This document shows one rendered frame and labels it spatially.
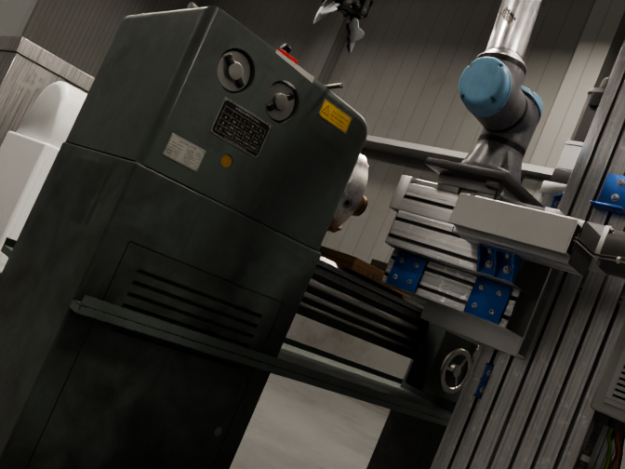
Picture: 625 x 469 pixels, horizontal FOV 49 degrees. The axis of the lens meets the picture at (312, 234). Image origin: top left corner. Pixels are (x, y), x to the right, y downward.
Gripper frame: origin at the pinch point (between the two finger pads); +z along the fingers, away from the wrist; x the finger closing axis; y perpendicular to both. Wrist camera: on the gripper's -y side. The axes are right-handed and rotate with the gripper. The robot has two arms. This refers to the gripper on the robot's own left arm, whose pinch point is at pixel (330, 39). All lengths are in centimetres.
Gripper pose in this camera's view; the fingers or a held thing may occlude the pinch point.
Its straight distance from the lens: 198.6
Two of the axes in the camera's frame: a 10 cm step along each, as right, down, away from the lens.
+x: 6.8, 3.5, 6.4
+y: 6.2, 2.0, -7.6
